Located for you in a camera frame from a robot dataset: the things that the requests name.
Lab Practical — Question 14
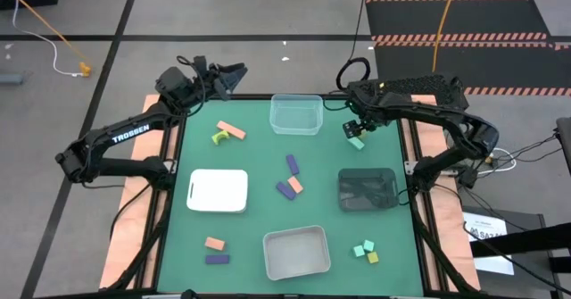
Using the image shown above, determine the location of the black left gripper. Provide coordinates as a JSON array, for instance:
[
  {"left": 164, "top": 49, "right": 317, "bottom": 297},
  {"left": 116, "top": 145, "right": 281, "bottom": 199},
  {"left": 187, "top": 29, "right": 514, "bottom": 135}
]
[{"left": 191, "top": 55, "right": 249, "bottom": 102}]

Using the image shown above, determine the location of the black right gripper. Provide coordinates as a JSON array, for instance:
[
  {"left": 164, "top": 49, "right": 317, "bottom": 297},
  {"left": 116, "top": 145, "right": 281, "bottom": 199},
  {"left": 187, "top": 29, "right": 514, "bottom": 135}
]
[{"left": 342, "top": 109, "right": 386, "bottom": 139}]

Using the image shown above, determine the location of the short orange block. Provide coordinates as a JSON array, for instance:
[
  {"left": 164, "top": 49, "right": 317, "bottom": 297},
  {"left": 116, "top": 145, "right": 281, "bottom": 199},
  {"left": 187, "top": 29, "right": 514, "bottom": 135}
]
[
  {"left": 204, "top": 237, "right": 227, "bottom": 252},
  {"left": 286, "top": 175, "right": 304, "bottom": 195}
]

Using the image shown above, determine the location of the long orange block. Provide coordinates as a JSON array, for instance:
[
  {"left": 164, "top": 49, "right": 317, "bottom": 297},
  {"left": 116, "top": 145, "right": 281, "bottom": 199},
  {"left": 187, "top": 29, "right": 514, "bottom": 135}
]
[{"left": 216, "top": 120, "right": 247, "bottom": 141}]

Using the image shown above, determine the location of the dark smoky plastic bin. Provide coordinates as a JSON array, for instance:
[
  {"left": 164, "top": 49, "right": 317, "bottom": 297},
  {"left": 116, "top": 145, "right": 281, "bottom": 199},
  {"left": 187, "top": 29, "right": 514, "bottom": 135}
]
[{"left": 337, "top": 167, "right": 400, "bottom": 212}]

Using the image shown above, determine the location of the clear plastic container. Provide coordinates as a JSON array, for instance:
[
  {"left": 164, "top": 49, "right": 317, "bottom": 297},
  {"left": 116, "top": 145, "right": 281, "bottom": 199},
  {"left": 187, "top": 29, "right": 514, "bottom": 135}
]
[{"left": 269, "top": 94, "right": 324, "bottom": 137}]

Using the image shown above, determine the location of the beige plastic bin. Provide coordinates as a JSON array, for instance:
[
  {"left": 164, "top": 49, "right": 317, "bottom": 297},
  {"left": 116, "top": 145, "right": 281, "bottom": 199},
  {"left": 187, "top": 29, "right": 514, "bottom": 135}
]
[{"left": 262, "top": 225, "right": 332, "bottom": 282}]

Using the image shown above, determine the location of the green table mat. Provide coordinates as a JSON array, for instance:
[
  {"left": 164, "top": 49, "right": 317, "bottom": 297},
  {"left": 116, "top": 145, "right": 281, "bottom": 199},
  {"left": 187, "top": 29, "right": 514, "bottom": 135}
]
[{"left": 156, "top": 96, "right": 424, "bottom": 296}]

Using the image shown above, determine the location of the black hazard-striped floor mat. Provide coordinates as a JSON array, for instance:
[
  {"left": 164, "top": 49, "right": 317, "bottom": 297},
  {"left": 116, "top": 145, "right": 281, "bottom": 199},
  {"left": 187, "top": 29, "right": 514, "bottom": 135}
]
[{"left": 364, "top": 0, "right": 571, "bottom": 97}]

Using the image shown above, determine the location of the white paper sign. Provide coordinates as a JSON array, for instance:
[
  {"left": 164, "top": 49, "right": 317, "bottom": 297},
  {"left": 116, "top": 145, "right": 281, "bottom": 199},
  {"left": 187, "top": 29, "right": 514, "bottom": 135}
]
[{"left": 462, "top": 211, "right": 515, "bottom": 276}]

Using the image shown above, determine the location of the black equipment stand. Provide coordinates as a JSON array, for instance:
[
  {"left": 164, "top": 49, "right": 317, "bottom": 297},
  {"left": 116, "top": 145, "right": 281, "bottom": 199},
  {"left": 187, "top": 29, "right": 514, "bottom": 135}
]
[{"left": 461, "top": 204, "right": 571, "bottom": 299}]

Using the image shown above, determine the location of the grey bar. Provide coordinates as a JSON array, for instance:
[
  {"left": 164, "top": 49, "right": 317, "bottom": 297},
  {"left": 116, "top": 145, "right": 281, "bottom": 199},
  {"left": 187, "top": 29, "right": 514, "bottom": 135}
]
[{"left": 0, "top": 71, "right": 24, "bottom": 86}]

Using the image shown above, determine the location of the black looped cable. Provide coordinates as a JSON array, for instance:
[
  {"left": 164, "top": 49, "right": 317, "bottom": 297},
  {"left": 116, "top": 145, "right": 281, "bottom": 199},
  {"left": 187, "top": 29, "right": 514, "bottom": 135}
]
[{"left": 335, "top": 0, "right": 372, "bottom": 91}]

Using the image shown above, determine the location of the yellow cable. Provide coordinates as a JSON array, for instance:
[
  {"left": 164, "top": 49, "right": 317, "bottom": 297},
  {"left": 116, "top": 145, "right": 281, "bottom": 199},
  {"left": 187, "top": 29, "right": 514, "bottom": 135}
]
[{"left": 431, "top": 0, "right": 460, "bottom": 73}]

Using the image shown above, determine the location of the white floor cable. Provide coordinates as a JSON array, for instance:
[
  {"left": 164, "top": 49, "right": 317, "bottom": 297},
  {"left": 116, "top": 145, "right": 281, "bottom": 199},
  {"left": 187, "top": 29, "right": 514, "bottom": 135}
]
[{"left": 9, "top": 0, "right": 84, "bottom": 78}]

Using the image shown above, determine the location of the orange floor cable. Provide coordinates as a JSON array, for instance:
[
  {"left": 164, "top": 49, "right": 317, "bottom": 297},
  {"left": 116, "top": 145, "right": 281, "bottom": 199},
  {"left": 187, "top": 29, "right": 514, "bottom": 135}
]
[{"left": 0, "top": 0, "right": 90, "bottom": 75}]

